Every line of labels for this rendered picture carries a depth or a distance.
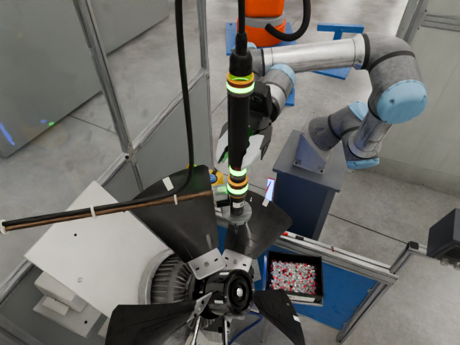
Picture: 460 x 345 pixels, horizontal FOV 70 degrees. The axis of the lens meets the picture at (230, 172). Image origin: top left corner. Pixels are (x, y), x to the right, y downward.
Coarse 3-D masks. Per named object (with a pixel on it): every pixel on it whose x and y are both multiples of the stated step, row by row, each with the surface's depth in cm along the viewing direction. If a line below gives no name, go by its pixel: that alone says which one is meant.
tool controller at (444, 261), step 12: (444, 216) 106; (456, 216) 99; (432, 228) 114; (444, 228) 104; (456, 228) 97; (432, 240) 110; (444, 240) 101; (456, 240) 96; (432, 252) 108; (444, 252) 104; (456, 252) 101; (444, 264) 107; (456, 264) 106
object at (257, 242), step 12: (252, 192) 111; (252, 204) 109; (252, 216) 106; (264, 216) 106; (276, 216) 108; (288, 216) 111; (228, 228) 103; (240, 228) 103; (252, 228) 103; (264, 228) 104; (276, 228) 105; (288, 228) 108; (228, 240) 100; (240, 240) 100; (252, 240) 100; (264, 240) 101; (240, 252) 97; (252, 252) 97
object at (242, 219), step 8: (224, 184) 71; (216, 192) 70; (224, 192) 70; (216, 200) 70; (224, 200) 71; (224, 208) 73; (248, 208) 78; (224, 216) 75; (232, 216) 76; (240, 216) 76; (248, 216) 76; (232, 224) 76; (240, 224) 75
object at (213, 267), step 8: (216, 248) 87; (200, 256) 88; (208, 256) 88; (216, 256) 88; (192, 264) 88; (200, 264) 88; (216, 264) 88; (224, 264) 88; (200, 272) 88; (208, 272) 89
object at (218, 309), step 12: (216, 276) 87; (228, 276) 84; (240, 276) 88; (192, 288) 88; (204, 288) 89; (216, 288) 84; (228, 288) 83; (252, 288) 89; (192, 300) 88; (216, 300) 83; (228, 300) 82; (240, 300) 86; (252, 300) 88; (204, 312) 89; (216, 312) 85; (228, 312) 82; (240, 312) 84
